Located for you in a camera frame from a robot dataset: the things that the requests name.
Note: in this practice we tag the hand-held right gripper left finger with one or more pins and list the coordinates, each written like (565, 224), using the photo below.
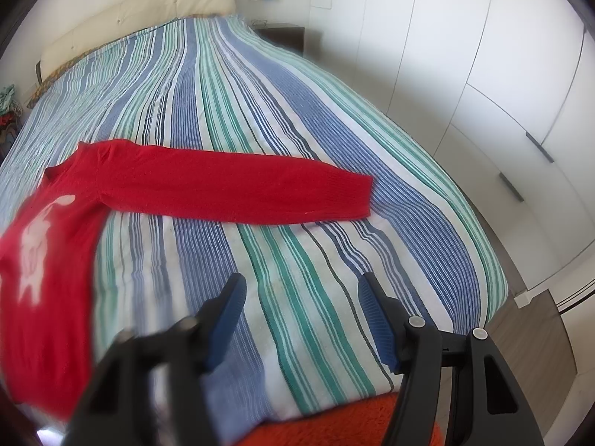
(227, 318)

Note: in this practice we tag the orange fluffy rug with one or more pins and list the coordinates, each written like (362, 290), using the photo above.
(325, 422)

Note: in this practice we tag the striped blanket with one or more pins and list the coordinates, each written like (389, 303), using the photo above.
(279, 116)

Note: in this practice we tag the pile of clothes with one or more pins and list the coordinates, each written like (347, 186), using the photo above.
(10, 111)

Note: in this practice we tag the dark nightstand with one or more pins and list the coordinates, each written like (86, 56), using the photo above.
(283, 37)

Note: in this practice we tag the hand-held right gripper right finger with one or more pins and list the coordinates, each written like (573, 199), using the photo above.
(377, 323)

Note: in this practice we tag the red sweater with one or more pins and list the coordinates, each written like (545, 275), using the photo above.
(209, 186)

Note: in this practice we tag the white wardrobe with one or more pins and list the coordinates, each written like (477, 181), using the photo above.
(441, 55)

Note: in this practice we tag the cream padded headboard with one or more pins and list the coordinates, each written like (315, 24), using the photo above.
(139, 14)

